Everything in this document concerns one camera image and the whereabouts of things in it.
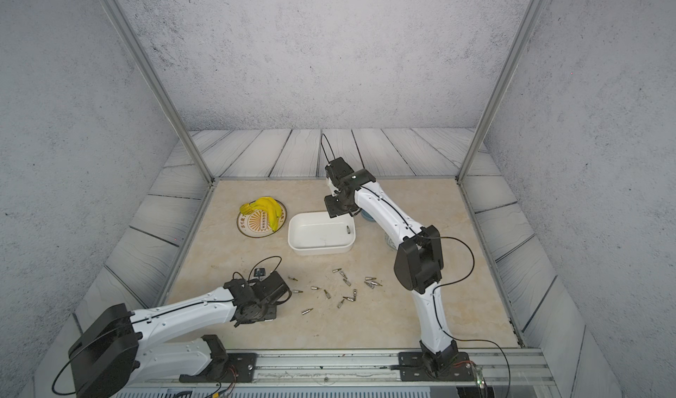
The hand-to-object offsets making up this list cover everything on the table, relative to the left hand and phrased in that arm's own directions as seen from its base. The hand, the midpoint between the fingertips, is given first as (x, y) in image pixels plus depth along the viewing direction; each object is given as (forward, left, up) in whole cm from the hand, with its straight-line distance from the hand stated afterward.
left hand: (272, 314), depth 83 cm
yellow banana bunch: (+39, +6, +7) cm, 40 cm away
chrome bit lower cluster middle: (+4, -24, +1) cm, 24 cm away
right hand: (+28, -20, +17) cm, 39 cm away
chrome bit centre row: (+8, -13, 0) cm, 15 cm away
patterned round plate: (+34, +11, +1) cm, 36 cm away
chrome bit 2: (+6, -17, 0) cm, 18 cm away
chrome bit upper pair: (+14, -20, +1) cm, 24 cm away
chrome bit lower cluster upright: (+6, -26, +1) cm, 27 cm away
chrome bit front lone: (0, -11, +1) cm, 11 cm away
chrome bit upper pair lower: (+11, -23, 0) cm, 26 cm away
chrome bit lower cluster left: (+3, -21, 0) cm, 21 cm away
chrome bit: (+12, -5, 0) cm, 13 cm away
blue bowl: (+23, -30, +20) cm, 43 cm away
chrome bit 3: (+9, -31, 0) cm, 32 cm away
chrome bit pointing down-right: (+9, -33, +1) cm, 34 cm away
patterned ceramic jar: (+24, -39, +2) cm, 46 cm away
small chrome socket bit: (+30, -24, +1) cm, 39 cm away
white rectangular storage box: (+30, -12, 0) cm, 32 cm away
